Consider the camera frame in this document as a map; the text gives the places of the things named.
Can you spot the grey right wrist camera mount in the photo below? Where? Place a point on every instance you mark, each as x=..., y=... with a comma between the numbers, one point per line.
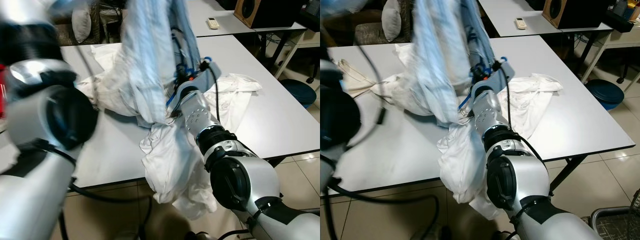
x=495, y=80
x=202, y=82

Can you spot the wooden black loudspeaker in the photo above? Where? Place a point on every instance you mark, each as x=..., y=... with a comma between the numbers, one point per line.
x=575, y=12
x=265, y=12

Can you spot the brown patterned sofa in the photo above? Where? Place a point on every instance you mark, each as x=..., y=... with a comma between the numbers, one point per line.
x=107, y=30
x=365, y=32

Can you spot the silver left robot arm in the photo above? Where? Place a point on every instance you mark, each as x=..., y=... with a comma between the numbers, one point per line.
x=335, y=120
x=45, y=115

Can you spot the white remote control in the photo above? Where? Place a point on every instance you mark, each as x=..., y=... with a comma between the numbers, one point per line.
x=521, y=23
x=214, y=23

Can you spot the plain white garment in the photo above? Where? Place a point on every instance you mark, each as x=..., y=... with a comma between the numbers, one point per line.
x=170, y=165
x=465, y=165

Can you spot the grey pillow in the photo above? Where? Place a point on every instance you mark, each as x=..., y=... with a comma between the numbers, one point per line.
x=81, y=24
x=392, y=22

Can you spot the round blue stool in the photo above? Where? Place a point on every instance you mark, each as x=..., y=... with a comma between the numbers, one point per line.
x=605, y=94
x=299, y=92

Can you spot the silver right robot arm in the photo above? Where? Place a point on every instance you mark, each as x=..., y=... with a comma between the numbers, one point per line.
x=200, y=117
x=487, y=112

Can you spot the beige folded cloth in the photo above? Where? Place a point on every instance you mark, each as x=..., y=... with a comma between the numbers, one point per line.
x=352, y=75

